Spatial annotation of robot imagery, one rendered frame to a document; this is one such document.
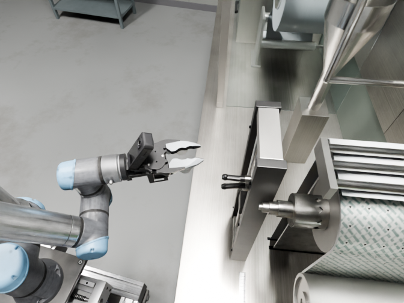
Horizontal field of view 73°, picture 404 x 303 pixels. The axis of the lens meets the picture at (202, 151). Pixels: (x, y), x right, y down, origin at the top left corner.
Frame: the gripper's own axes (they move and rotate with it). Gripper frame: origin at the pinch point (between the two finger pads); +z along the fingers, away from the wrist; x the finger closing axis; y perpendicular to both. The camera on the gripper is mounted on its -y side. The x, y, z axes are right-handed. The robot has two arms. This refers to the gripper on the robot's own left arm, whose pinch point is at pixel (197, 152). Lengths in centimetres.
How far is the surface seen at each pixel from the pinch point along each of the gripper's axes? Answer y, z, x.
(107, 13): 148, -56, -291
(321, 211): -16.3, 17.7, 24.6
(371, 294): -4.8, 26.8, 39.0
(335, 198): -19.2, 19.4, 23.5
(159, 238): 126, -22, -9
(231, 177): -15.5, 3.6, 15.1
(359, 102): 18, 68, -21
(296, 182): 34, 39, 1
